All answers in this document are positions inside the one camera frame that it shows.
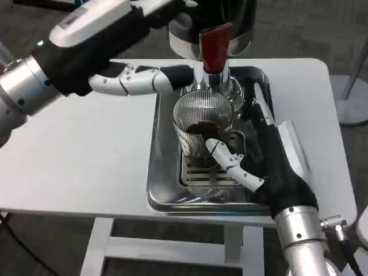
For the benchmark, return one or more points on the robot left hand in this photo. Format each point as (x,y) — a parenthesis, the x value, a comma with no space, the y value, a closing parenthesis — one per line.
(83,49)

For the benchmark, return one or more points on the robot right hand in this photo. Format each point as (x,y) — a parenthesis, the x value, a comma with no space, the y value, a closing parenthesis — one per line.
(280,172)

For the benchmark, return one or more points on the clear ribbed glass cup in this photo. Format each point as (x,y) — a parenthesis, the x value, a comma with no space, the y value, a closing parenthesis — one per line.
(198,112)

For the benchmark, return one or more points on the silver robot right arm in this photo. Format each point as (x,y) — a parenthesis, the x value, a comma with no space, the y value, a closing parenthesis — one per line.
(302,238)

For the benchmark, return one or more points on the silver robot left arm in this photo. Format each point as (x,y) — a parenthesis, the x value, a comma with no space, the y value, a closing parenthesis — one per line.
(20,89)

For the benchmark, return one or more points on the slotted steel drip grid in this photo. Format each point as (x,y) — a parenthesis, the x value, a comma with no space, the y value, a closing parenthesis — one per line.
(201,175)

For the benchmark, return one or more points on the white robot body shell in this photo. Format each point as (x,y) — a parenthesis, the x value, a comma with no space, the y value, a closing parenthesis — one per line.
(361,227)

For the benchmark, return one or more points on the grey stand with pole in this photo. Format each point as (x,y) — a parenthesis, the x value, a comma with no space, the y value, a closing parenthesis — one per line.
(353,103)

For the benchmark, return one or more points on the steel drip tray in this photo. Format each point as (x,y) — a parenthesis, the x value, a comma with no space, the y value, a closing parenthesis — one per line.
(164,161)

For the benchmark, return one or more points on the black steel drink dispenser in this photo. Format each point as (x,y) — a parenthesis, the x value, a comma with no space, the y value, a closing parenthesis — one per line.
(241,17)

